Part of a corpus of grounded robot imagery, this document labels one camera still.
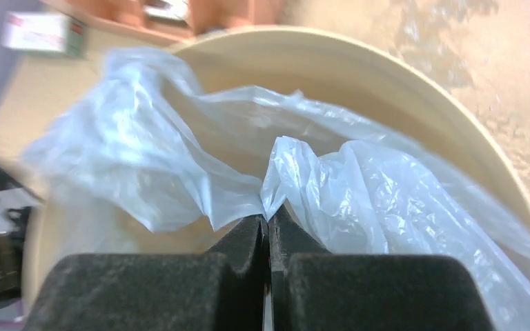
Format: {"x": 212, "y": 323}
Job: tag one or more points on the white mini stapler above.
{"x": 167, "y": 9}

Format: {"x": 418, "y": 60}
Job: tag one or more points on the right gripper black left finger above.
{"x": 221, "y": 289}

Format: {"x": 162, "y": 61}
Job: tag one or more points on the light blue plastic trash bag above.
{"x": 148, "y": 151}

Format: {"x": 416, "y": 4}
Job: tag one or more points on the beige plastic trash bin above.
{"x": 338, "y": 73}

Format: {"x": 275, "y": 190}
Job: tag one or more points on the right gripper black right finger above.
{"x": 313, "y": 289}

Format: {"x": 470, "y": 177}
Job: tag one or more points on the pink plastic desk organizer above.
{"x": 166, "y": 22}

